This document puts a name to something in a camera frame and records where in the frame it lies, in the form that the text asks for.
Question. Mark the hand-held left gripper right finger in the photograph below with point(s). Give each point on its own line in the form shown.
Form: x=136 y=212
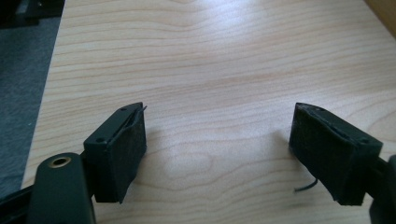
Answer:
x=330 y=155

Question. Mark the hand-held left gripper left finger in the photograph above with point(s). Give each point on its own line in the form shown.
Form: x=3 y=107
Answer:
x=116 y=155

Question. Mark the black stand base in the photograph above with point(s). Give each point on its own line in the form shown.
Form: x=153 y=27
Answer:
x=29 y=11

